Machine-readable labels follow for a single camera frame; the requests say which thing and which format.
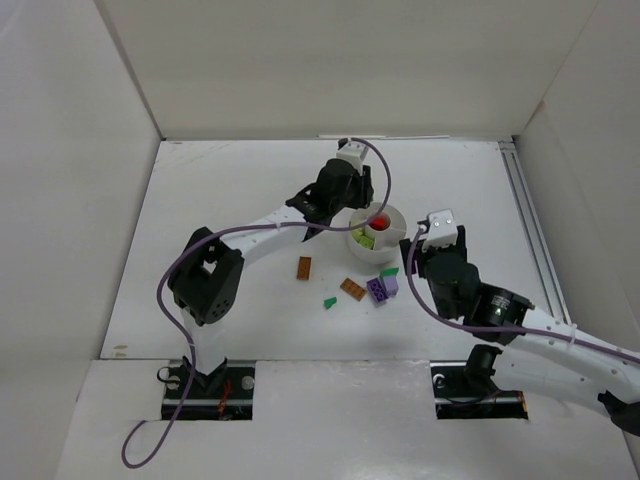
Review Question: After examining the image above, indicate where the red 2x4 brick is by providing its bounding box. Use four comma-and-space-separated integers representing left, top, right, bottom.
368, 214, 391, 231

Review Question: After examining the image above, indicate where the lime green 2x4 brick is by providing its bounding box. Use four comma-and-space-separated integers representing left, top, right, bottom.
357, 236, 375, 250

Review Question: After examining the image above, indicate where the small green slope brick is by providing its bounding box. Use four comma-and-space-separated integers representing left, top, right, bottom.
323, 297, 337, 309

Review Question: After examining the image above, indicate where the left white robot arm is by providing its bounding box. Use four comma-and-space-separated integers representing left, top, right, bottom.
168, 154, 373, 391

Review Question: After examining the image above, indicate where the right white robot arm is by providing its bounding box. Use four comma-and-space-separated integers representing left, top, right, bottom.
400, 221, 639, 435

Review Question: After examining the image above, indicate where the lavender slope brick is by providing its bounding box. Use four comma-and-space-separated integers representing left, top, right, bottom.
381, 275, 399, 297

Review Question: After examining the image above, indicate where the green curved brick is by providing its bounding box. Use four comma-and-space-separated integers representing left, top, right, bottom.
379, 267, 399, 278

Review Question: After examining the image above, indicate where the white round divided container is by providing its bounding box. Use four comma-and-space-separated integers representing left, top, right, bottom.
346, 202, 407, 265

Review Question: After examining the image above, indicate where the purple 2x4 brick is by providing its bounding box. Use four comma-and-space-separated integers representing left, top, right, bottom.
366, 278, 389, 305

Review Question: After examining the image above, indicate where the orange 2x4 brick left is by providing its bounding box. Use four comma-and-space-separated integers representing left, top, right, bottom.
296, 256, 312, 281

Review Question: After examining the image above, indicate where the orange 2x4 brick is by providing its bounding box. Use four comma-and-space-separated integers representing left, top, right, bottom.
340, 278, 367, 301
296, 256, 312, 281

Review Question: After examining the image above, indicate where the orange 2x4 brick right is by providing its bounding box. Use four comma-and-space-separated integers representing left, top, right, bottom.
340, 278, 367, 301

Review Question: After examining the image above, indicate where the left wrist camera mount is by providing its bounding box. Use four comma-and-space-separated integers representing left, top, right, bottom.
336, 138, 369, 175

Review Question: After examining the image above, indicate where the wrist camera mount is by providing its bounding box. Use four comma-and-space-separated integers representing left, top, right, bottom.
336, 138, 369, 175
418, 209, 458, 251

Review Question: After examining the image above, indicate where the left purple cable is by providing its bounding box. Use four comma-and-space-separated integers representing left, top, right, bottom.
121, 135, 392, 469

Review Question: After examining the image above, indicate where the purple cable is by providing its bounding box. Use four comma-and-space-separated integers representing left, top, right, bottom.
405, 222, 640, 364
121, 135, 392, 469

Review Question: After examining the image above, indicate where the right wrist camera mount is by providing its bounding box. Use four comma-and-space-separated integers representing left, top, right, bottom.
418, 209, 458, 251

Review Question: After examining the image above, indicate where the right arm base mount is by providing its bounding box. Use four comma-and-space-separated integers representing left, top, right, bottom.
430, 345, 528, 420

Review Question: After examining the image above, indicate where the aluminium rail right side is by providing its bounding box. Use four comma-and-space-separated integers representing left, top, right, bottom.
498, 139, 570, 323

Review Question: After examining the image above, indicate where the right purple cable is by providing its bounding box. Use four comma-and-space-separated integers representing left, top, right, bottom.
405, 222, 640, 364

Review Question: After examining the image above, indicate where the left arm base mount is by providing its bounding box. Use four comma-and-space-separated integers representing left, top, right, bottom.
156, 357, 256, 421

